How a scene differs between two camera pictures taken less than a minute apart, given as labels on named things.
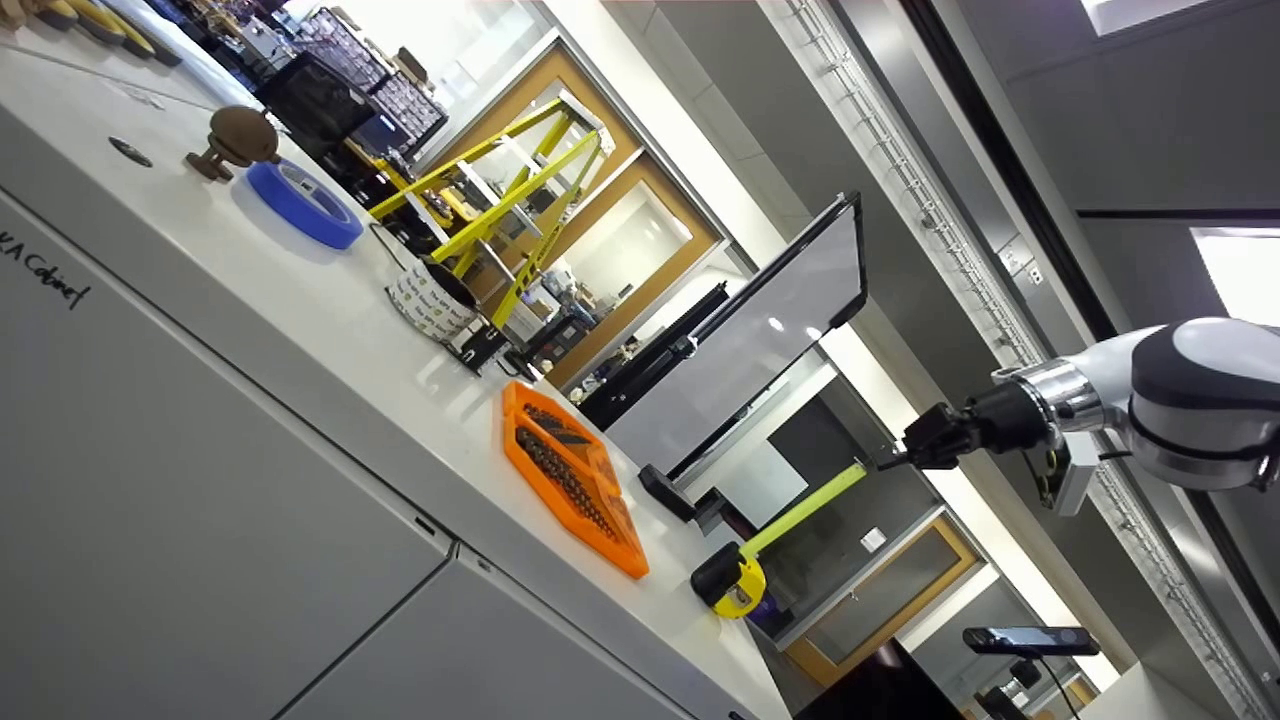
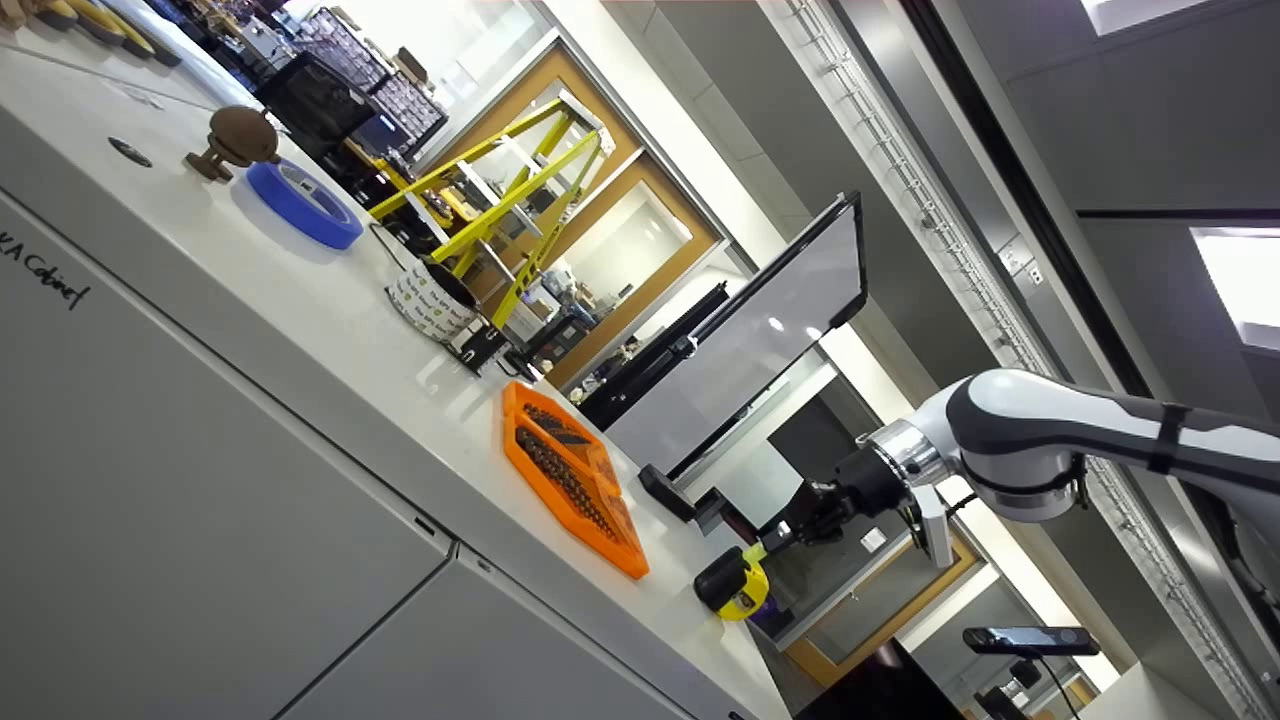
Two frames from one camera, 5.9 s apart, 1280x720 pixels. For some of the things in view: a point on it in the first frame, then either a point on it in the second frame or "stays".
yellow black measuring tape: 733,579 stays
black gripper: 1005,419 → 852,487
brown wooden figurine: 233,137 stays
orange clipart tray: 575,478 stays
